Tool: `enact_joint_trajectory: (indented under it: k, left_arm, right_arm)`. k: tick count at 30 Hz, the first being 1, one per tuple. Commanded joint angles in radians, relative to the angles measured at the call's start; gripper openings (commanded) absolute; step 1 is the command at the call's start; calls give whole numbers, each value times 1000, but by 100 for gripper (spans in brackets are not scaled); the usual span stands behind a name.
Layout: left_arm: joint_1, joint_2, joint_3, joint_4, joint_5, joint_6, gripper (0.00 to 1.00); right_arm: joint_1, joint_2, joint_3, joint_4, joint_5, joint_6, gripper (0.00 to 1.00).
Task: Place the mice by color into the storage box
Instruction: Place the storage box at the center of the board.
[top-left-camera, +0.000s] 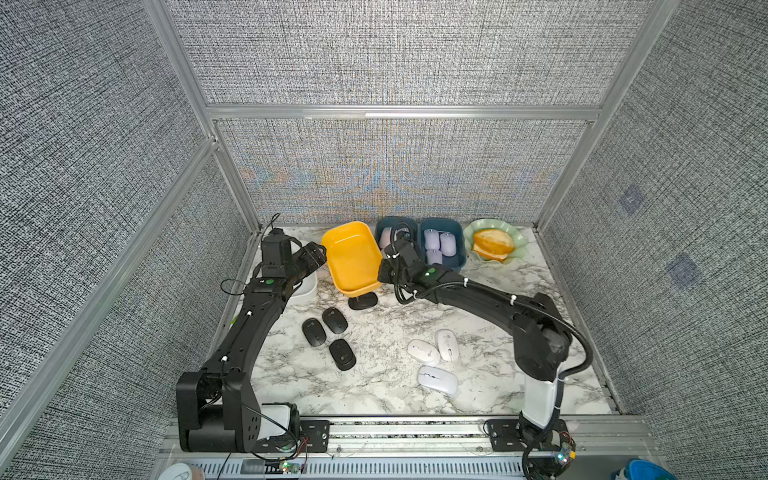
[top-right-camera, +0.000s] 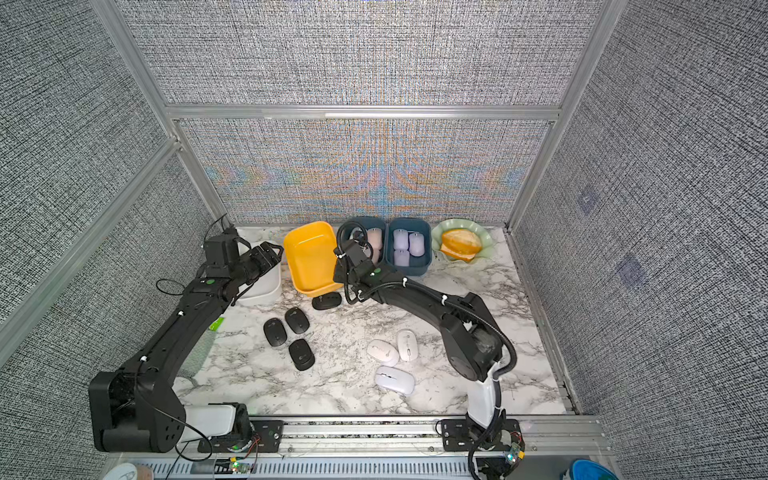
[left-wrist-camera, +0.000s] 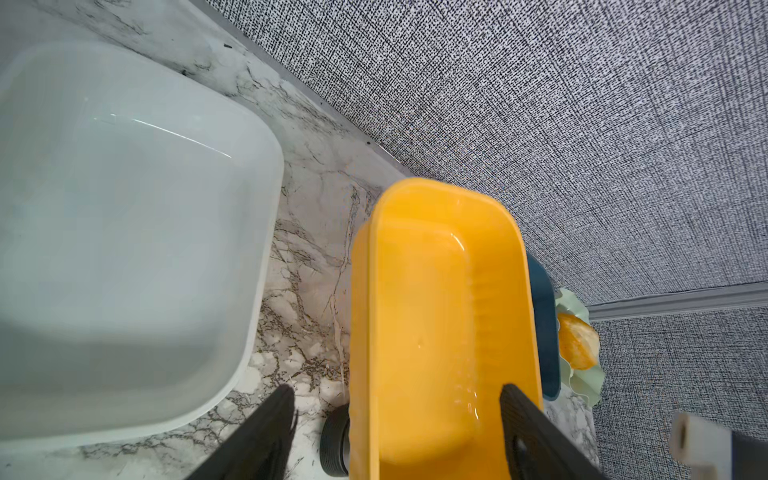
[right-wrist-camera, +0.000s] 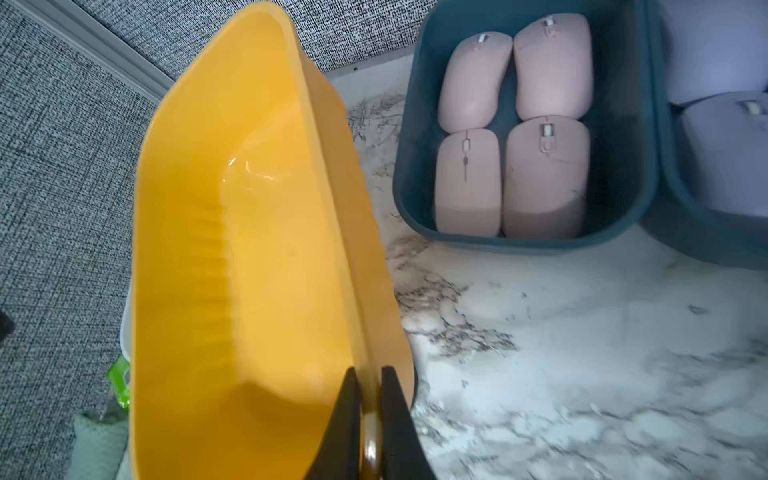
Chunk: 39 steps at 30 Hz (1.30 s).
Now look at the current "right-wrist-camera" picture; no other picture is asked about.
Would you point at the pink mouse with scroll wheel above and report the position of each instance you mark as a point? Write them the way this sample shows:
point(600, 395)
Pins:
point(554, 67)

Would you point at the purple mouse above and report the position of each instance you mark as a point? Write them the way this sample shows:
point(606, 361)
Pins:
point(727, 138)
point(713, 47)

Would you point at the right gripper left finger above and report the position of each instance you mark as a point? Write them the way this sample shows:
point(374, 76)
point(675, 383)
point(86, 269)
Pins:
point(338, 455)

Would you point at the white storage box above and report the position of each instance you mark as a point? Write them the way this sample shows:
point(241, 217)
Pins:
point(125, 328)

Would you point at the green white object at wall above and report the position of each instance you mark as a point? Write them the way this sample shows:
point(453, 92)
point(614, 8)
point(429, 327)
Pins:
point(118, 376)

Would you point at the yellow storage box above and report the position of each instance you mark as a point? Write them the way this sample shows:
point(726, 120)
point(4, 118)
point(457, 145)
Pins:
point(259, 275)

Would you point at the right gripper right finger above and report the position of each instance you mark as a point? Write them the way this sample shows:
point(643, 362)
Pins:
point(403, 457)

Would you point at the teal storage box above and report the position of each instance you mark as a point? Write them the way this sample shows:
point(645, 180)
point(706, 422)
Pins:
point(675, 217)
point(623, 176)

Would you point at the purple mouse front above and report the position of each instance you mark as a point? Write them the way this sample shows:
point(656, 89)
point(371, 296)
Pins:
point(713, 47)

